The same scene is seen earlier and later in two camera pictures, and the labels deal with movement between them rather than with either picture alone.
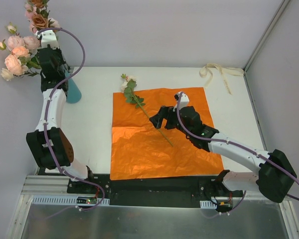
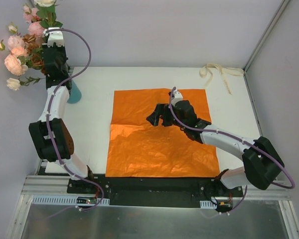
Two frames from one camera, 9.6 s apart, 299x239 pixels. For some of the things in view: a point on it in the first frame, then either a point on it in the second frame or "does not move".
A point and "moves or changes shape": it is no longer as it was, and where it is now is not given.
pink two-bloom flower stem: x=31 y=43 does not move
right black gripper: x=168 y=117 does not move
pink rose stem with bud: x=29 y=13 moves or changes shape
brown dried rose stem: x=40 y=19 -> x=32 y=43
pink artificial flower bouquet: x=127 y=87 -> x=46 y=17
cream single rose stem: x=7 y=75 -> x=14 y=83
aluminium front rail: x=46 y=185 does not move
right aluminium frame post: x=281 y=8 does not move
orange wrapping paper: x=139 y=149 does not move
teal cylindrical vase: x=74 y=94 does not move
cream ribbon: x=224 y=71 does not move
